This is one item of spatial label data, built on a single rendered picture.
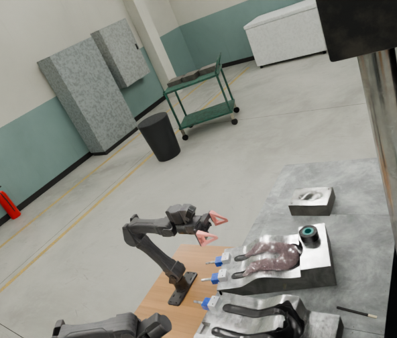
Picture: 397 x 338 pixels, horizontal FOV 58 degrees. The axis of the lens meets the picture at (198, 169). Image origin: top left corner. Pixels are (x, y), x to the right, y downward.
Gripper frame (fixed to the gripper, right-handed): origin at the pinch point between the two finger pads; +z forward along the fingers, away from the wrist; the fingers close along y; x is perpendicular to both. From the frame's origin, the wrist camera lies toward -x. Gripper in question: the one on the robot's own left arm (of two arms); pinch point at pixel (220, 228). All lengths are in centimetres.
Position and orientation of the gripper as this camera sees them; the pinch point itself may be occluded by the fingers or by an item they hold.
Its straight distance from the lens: 140.2
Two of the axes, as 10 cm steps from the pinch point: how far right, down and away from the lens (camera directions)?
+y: 4.4, -5.6, 7.0
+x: 3.6, 8.2, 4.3
